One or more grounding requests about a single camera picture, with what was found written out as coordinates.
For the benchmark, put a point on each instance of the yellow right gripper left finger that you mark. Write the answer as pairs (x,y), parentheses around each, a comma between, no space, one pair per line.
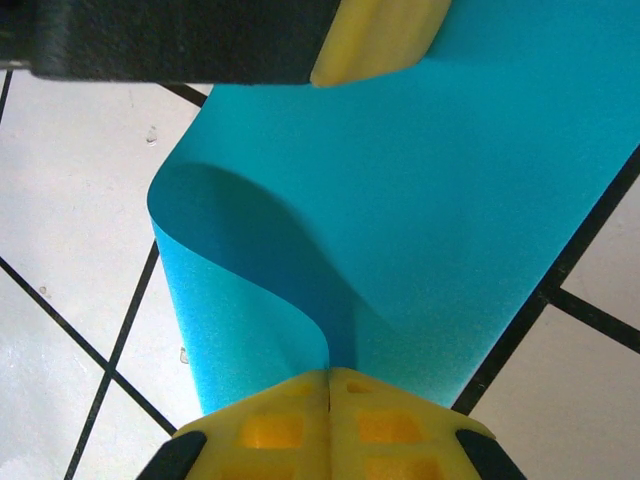
(260,440)

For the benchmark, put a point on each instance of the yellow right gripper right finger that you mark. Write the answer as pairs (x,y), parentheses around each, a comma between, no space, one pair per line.
(400,440)

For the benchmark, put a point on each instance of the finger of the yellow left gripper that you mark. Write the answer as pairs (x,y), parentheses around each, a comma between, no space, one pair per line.
(200,40)

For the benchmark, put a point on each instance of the blue paper sheet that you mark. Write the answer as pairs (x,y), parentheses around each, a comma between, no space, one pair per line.
(425,200)

